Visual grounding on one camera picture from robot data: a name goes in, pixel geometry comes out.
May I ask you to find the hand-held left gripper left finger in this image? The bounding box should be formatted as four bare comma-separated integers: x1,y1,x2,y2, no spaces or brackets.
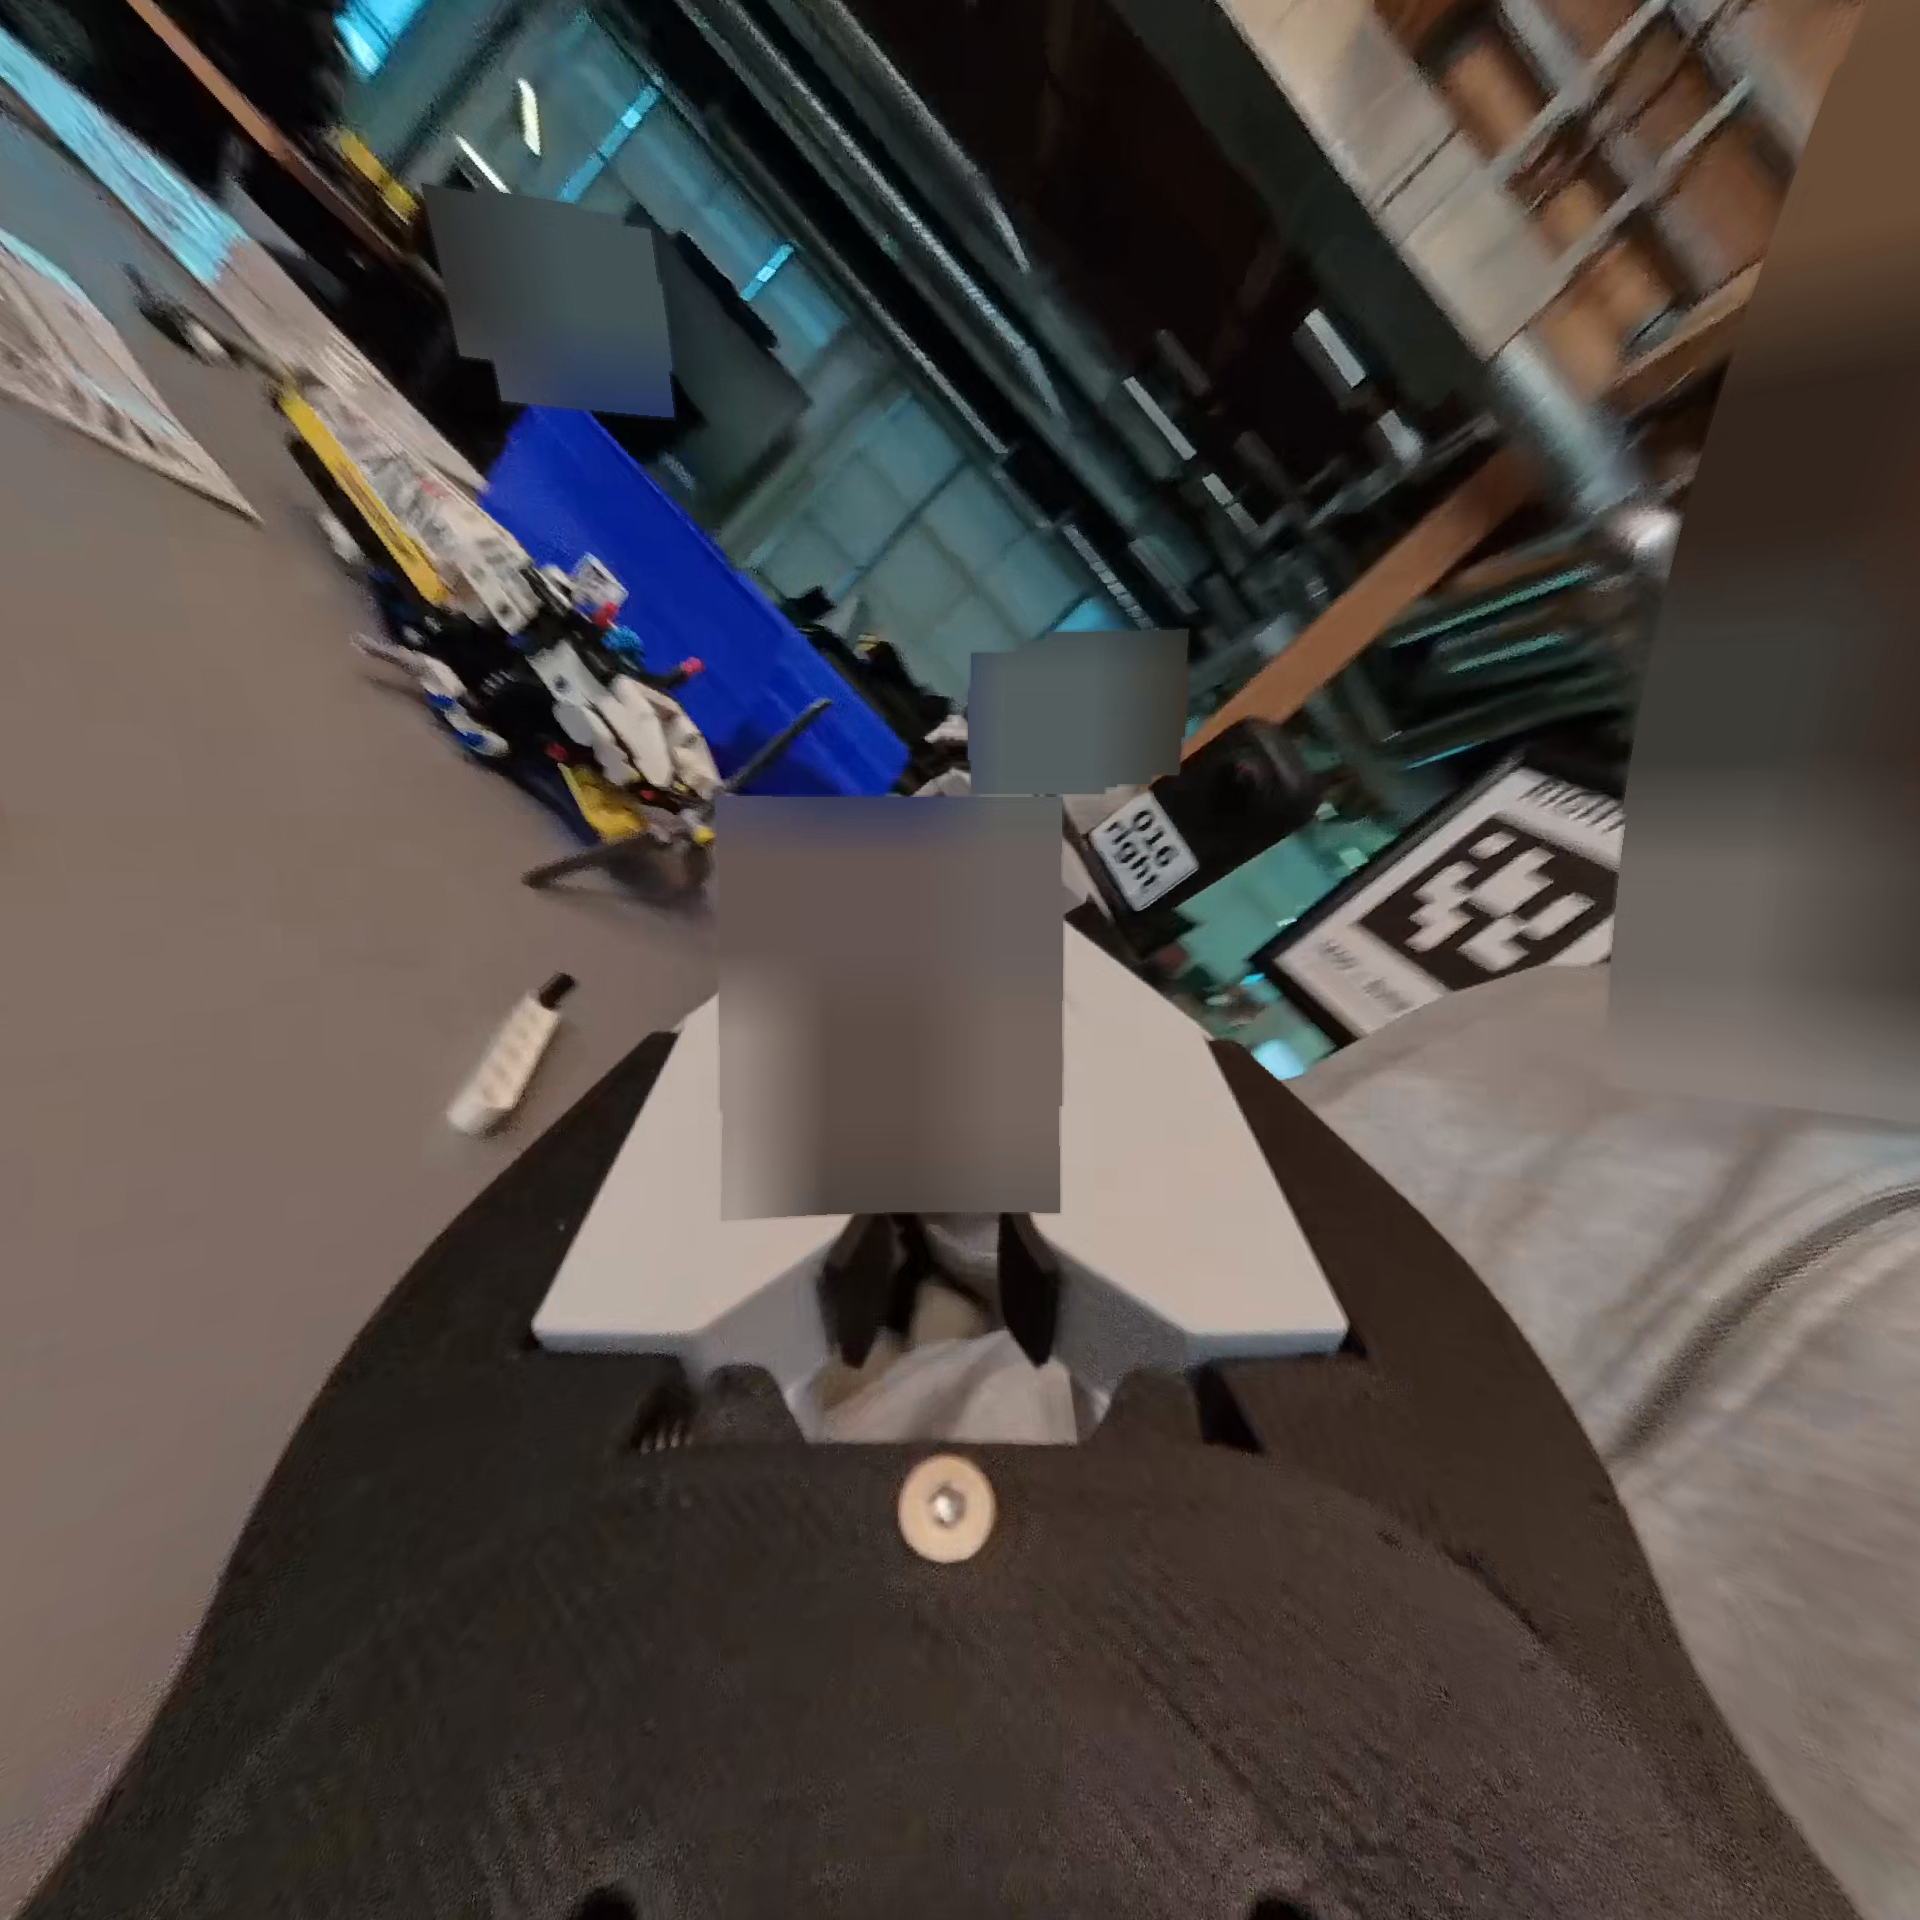
533,996,903,1395

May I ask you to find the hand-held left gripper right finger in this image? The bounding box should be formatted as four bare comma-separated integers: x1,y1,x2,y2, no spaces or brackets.
995,917,1356,1384

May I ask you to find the white lego beam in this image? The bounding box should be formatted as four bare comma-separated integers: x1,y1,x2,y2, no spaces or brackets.
447,965,573,1135

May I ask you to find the lego helicopter model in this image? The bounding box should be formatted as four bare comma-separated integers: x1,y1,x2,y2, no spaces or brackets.
347,555,841,902

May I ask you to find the small dark lego part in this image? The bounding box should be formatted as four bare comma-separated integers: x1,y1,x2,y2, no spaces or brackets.
128,269,245,364

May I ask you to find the fiducial marker sign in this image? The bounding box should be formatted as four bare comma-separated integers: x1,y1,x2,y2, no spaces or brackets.
1253,754,1635,1044

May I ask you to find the grey zip hoodie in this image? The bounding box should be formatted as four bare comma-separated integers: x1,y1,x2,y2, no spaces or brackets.
1284,973,1920,1920

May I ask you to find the large blue plastic bin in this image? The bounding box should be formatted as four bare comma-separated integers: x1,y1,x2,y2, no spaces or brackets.
474,407,910,803

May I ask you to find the yellow edged printed booklet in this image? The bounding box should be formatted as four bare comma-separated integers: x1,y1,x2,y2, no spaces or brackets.
278,373,533,615

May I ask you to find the open instruction booklet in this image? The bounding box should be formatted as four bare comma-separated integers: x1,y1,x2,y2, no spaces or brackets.
0,244,268,531

